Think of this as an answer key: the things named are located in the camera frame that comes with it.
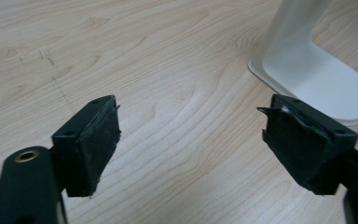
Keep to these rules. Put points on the white stand base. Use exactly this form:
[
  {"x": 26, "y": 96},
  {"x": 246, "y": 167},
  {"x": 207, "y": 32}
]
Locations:
[{"x": 310, "y": 71}]

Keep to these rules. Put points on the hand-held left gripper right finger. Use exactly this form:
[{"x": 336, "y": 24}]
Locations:
[{"x": 304, "y": 146}]

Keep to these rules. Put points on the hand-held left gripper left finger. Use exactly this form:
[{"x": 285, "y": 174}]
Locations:
[{"x": 87, "y": 149}]

